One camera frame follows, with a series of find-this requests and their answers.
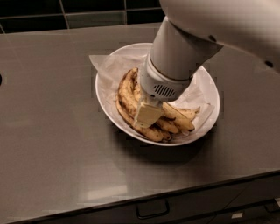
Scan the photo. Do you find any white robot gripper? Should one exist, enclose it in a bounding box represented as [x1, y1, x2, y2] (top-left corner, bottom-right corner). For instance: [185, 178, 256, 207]
[134, 55, 193, 128]

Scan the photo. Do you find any spotted yellow banana bunch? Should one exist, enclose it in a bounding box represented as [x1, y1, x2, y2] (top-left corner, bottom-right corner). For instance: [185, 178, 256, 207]
[115, 67, 200, 142]

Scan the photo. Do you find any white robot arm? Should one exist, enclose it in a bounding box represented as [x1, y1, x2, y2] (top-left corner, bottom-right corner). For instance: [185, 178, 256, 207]
[135, 0, 280, 128]

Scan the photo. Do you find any white oval bowl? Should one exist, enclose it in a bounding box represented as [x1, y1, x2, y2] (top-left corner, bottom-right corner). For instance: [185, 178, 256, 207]
[94, 42, 221, 147]

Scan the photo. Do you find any white paper liner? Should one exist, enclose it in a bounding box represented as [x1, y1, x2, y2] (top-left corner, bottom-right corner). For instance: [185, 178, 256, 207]
[88, 52, 216, 138]

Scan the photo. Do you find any black drawer handle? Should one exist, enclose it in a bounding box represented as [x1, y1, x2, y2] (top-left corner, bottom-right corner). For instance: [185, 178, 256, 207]
[136, 199, 170, 220]

